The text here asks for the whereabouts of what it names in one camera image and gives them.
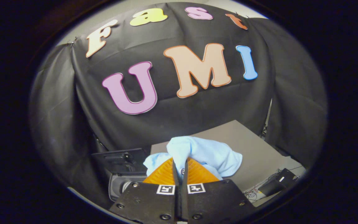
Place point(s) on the cream cabinet with grey top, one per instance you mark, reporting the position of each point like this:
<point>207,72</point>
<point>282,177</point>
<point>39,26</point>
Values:
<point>259,155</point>

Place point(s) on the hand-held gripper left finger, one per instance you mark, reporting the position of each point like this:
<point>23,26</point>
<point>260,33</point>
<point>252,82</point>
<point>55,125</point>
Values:
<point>151,202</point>

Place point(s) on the black backdrop cloth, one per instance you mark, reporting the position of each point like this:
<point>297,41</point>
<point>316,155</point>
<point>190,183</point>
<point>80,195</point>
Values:
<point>197,115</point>

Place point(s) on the black box on floor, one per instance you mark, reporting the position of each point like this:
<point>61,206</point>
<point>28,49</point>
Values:
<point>278,183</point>

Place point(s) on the light blue garment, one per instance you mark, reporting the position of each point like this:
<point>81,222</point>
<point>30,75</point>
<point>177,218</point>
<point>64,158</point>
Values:
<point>207,152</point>

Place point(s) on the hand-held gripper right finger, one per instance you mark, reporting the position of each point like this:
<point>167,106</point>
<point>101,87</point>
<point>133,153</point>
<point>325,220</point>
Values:
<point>213,202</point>

